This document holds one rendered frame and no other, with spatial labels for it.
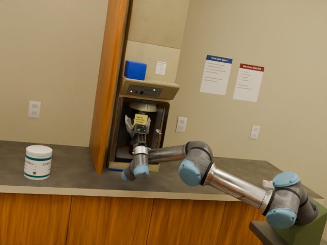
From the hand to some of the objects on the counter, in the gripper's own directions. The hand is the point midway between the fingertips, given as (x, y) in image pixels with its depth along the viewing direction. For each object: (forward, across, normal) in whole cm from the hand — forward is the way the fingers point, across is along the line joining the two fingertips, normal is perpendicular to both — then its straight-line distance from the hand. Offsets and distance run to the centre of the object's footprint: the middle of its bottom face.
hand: (137, 117), depth 203 cm
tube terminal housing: (-6, -8, +47) cm, 48 cm away
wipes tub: (-26, +49, +27) cm, 62 cm away
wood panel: (-3, +15, +49) cm, 52 cm away
